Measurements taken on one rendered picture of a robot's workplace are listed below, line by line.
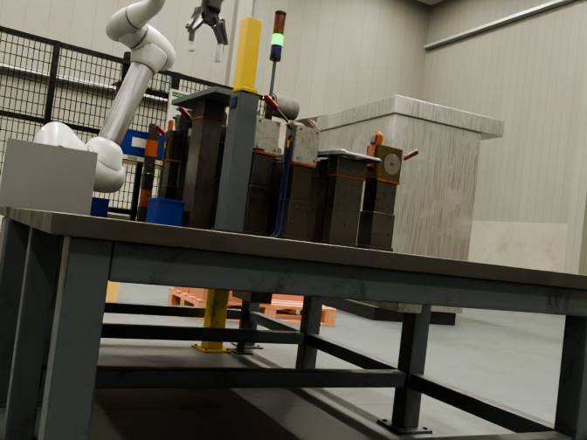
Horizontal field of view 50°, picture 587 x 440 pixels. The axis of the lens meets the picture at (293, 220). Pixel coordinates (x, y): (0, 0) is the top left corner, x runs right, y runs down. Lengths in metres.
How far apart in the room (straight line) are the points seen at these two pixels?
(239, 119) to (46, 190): 0.83
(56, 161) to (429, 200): 4.83
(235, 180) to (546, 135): 11.34
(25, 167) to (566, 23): 11.98
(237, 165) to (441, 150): 5.00
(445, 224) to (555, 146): 6.28
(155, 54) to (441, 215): 4.52
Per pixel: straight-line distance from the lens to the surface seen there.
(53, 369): 1.26
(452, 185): 6.89
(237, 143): 1.96
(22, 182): 2.45
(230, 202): 1.95
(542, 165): 12.95
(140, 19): 2.77
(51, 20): 12.97
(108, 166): 2.70
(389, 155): 2.18
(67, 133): 2.66
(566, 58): 13.22
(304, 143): 1.97
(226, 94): 2.10
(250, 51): 3.88
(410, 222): 6.57
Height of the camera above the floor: 0.70
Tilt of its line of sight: 2 degrees up
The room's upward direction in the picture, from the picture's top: 7 degrees clockwise
